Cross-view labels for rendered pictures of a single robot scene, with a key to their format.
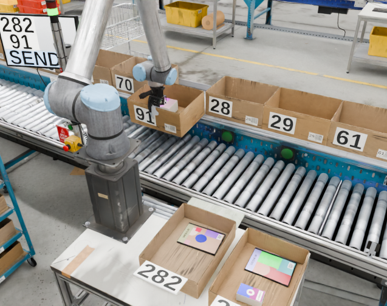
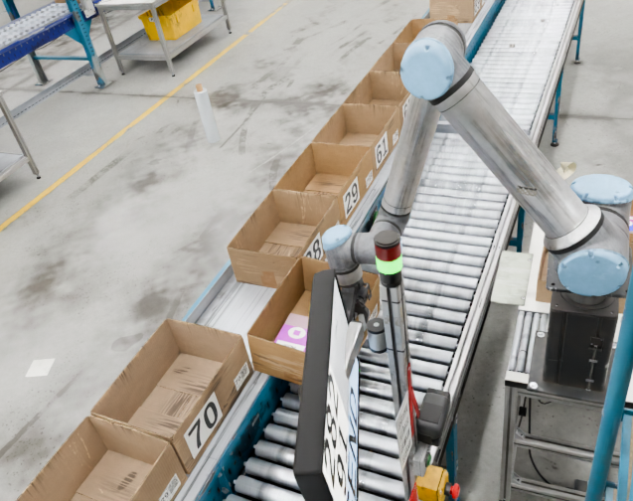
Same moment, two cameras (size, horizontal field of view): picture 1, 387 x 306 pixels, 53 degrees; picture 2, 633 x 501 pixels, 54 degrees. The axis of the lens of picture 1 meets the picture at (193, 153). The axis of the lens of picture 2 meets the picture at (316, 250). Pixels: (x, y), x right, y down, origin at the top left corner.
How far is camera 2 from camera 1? 2.71 m
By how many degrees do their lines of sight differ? 70
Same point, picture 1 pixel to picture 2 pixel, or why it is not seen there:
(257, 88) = (258, 219)
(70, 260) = not seen: outside the picture
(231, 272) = not seen: hidden behind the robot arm
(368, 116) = (327, 138)
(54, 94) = (621, 245)
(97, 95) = (614, 182)
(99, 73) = (155, 487)
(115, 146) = not seen: hidden behind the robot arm
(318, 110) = (303, 176)
